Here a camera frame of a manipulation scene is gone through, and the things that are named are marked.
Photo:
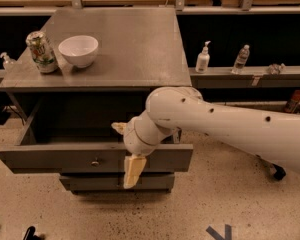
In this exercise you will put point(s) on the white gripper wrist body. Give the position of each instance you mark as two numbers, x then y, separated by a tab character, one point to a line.
132	138

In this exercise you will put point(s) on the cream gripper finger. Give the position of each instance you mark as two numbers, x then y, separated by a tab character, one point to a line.
119	127
133	167

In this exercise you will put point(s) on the grey top drawer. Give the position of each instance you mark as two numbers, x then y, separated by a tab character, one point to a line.
67	137

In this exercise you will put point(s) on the grey drawer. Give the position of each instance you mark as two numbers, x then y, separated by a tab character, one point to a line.
114	182
67	137

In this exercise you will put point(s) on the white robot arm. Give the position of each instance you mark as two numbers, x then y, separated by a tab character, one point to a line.
273	136

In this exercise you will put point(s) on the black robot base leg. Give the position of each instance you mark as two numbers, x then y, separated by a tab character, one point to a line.
273	171

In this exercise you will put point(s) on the grey bottom drawer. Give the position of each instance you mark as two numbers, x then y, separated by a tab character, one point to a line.
114	182

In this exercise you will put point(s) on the grey drawer cabinet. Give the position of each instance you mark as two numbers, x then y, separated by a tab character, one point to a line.
140	49

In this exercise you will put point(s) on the white bowl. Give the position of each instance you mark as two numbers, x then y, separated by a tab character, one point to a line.
80	50

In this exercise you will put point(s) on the white pump lotion bottle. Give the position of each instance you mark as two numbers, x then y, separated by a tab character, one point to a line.
203	59

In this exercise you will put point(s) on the green soda can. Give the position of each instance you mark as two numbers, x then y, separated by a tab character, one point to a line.
42	52

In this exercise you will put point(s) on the black object on floor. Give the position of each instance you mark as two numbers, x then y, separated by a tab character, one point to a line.
30	234

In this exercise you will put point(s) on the clear pump sanitizer bottle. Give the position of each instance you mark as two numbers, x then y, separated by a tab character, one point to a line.
8	62

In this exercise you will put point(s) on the clear water bottle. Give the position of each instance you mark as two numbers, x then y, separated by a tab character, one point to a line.
241	59

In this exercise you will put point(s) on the crumpled foil wrapper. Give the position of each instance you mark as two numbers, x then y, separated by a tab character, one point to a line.
276	69

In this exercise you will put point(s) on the orange bottle on shelf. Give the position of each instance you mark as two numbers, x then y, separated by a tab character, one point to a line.
293	104

